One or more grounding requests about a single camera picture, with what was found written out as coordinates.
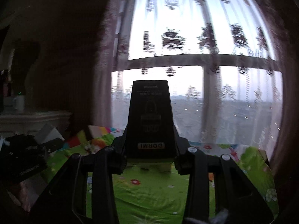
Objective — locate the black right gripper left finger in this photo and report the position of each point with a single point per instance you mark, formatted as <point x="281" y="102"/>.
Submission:
<point x="82" y="190"/>

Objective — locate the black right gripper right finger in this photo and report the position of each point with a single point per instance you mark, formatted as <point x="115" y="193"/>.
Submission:
<point x="218" y="190"/>

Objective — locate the large white pink-stained box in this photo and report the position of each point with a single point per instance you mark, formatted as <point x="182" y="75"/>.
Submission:
<point x="48" y="133"/>

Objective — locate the black DORMI product box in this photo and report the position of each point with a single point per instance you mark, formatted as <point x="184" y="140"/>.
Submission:
<point x="150" y="135"/>

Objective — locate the white dresser cabinet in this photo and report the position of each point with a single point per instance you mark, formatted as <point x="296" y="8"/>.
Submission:
<point x="29" y="123"/>

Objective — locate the white mug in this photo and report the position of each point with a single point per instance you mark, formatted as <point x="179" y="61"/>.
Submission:
<point x="19" y="103"/>

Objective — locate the colourful cartoon play mat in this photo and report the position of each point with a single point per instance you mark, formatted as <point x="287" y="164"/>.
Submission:
<point x="151" y="196"/>

